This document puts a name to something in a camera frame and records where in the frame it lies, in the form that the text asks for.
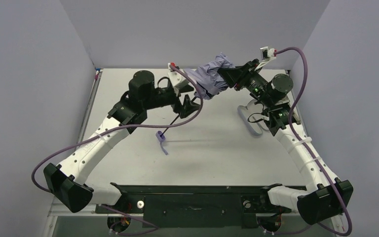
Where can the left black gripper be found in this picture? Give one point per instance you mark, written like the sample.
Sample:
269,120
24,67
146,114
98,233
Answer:
180,101

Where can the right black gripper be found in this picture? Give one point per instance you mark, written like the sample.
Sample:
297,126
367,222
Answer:
238,76

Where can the purple umbrella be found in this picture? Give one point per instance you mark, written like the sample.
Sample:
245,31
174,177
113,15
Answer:
206,80

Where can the purple zippered umbrella case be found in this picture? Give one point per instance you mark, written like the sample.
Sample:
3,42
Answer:
250,115

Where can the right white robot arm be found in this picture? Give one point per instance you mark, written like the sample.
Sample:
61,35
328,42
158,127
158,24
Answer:
325,195

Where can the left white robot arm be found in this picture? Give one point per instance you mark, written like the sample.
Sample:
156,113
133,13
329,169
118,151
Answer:
67,179

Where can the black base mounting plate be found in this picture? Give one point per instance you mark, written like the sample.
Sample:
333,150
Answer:
198,220

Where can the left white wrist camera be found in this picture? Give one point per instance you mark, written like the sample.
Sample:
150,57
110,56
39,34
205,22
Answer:
176,78

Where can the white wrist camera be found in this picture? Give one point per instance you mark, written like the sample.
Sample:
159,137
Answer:
268,55
176,78

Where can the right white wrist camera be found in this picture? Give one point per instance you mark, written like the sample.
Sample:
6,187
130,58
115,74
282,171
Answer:
268,55

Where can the aluminium frame rail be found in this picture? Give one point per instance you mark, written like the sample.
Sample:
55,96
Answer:
207,200

